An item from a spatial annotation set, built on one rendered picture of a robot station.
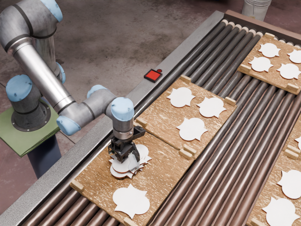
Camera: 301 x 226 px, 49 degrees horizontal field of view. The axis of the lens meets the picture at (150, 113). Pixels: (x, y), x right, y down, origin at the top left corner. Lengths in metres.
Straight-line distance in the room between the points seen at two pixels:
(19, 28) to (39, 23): 0.07
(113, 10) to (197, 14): 1.03
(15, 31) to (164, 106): 0.80
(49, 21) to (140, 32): 2.61
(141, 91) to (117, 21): 2.35
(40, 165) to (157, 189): 0.77
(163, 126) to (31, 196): 0.65
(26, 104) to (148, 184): 0.65
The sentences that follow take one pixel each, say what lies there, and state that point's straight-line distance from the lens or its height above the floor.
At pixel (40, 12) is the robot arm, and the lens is 1.24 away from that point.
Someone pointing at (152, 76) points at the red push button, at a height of 0.93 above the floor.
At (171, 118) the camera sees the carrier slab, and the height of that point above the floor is 0.94.
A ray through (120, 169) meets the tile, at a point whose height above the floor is 0.99.
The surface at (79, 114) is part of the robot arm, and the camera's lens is 1.12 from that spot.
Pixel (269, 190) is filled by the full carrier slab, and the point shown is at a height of 0.94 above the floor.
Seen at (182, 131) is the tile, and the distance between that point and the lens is 1.53.
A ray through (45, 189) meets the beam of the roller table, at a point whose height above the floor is 0.92.
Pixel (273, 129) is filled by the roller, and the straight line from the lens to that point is 1.69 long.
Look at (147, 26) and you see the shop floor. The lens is 3.93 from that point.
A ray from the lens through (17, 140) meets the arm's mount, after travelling 1.65.
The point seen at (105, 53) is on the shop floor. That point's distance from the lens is 3.51.
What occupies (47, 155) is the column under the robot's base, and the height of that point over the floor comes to 0.67.
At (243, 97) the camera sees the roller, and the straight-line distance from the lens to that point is 1.80.
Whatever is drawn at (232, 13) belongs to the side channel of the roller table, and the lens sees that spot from 2.40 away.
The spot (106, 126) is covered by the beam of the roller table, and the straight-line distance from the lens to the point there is 1.58.
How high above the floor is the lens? 2.12
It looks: 47 degrees down
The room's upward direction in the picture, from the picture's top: 3 degrees clockwise
